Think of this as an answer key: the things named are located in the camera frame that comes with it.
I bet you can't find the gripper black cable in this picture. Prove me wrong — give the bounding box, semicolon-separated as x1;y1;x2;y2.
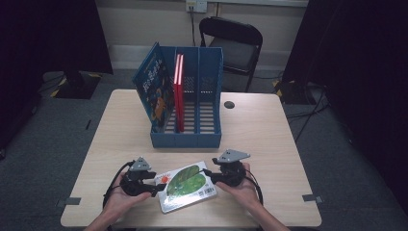
243;169;265;206
102;160;136;210

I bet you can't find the black folding chair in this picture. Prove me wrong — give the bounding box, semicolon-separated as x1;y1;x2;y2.
198;16;264;93

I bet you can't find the black floor cable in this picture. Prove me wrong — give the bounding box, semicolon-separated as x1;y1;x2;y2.
285;86;331;143

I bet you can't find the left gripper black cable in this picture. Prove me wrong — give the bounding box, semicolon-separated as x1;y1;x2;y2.
102;160;136;210

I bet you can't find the grey tape strip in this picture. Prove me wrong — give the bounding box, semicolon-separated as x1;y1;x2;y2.
304;194;324;205
57;196;82;208

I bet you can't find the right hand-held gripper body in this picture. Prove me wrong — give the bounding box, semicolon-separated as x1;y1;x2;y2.
211;148;252;188

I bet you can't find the white wall power socket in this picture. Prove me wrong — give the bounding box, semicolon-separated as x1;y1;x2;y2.
185;0;208;13

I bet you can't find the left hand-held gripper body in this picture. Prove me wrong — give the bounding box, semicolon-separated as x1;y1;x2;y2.
119;156;158;197

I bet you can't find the person's left hand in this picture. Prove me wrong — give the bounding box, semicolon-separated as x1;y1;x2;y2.
104;172;152;222

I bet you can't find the blue plastic file rack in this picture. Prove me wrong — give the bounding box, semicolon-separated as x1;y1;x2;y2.
149;45;224;149

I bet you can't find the black stand base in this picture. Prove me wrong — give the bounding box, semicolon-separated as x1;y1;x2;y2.
49;70;102;100
272;78;317;105

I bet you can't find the black curtain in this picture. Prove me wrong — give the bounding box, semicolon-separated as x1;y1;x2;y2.
282;0;408;213
0;0;114;158

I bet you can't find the white green leaf picture book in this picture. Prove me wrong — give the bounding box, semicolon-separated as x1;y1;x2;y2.
154;161;218;215

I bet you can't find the black power cable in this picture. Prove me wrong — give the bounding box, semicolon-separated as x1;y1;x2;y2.
190;6;196;47

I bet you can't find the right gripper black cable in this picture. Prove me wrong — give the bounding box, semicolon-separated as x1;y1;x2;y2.
243;169;265;206

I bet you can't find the blue monster picture book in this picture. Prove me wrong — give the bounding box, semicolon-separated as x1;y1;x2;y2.
132;41;177;134

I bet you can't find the person's right hand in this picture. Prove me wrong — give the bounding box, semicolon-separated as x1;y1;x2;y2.
215;163;263;210

